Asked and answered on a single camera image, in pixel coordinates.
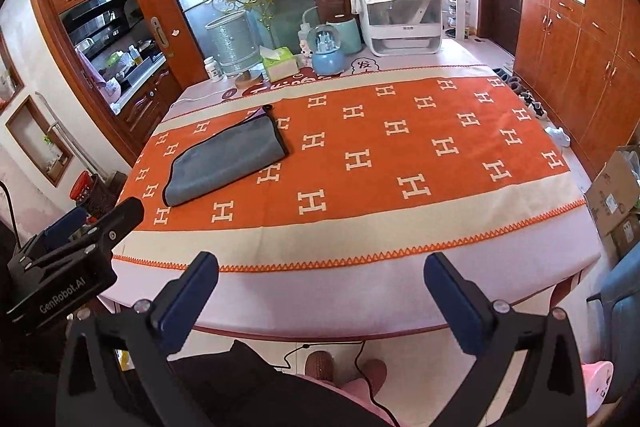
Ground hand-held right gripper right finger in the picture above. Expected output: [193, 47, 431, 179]
[423, 251, 588, 427]

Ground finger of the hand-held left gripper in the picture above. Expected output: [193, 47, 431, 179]
[30, 207, 93, 254]
[20, 197, 146, 273]

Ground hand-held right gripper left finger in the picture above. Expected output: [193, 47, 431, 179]
[54, 251, 221, 427]

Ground grey towel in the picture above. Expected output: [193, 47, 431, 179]
[163, 105, 291, 208]

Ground person's dark clothing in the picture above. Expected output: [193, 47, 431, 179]
[167, 340, 388, 427]

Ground brown fuzzy slipper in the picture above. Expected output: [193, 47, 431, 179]
[360, 359, 389, 387]
[304, 351, 337, 382]

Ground orange printed blanket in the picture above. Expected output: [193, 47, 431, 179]
[111, 64, 587, 274]

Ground pink slipper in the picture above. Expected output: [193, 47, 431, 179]
[581, 360, 616, 408]

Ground blue chair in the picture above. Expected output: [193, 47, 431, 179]
[586, 252, 640, 365]

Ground cardboard box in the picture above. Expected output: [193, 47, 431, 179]
[584, 146, 640, 260]

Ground white shoes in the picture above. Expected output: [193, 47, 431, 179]
[544, 126, 572, 148]

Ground silver cylindrical table lamp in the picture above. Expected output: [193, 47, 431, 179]
[204, 10, 265, 89]

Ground green tissue box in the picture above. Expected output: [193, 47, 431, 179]
[259, 46, 300, 82]

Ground row of shoes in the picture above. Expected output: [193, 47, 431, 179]
[490, 66, 547, 122]

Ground blue snow globe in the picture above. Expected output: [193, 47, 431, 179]
[306, 26, 347, 76]

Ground white countertop appliance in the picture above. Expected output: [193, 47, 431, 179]
[359, 0, 445, 56]

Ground teal humidifier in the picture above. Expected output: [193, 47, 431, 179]
[326, 13, 362, 56]

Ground black power cable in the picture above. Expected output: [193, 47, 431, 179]
[278, 340, 386, 413]

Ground wooden wall cabinet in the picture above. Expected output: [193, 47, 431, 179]
[513, 0, 640, 180]

